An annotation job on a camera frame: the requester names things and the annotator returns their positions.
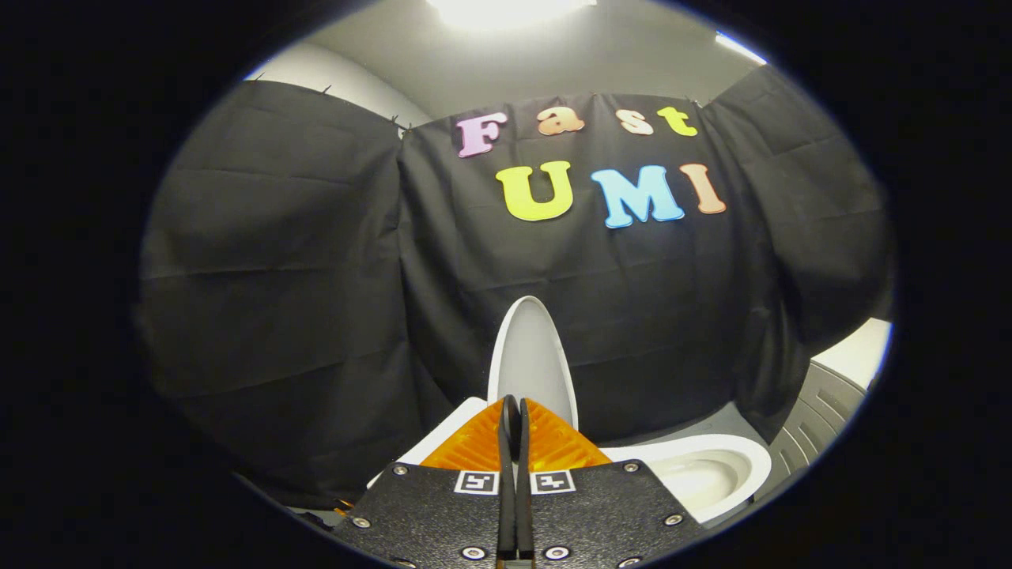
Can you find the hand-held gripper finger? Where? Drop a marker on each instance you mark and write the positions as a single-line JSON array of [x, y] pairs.
[[506, 474], [524, 474]]

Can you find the white toilet lid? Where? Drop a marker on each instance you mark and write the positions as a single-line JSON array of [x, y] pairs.
[[531, 356]]

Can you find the white ceramic toilet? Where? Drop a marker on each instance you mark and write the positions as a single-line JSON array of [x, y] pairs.
[[711, 462]]

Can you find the black backdrop cloth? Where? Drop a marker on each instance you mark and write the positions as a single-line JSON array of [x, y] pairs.
[[316, 316]]

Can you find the white drawer cabinet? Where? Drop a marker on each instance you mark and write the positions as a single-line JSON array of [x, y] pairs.
[[822, 411]]

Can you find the large ceiling light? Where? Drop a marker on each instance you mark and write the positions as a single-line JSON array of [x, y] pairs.
[[506, 12]]

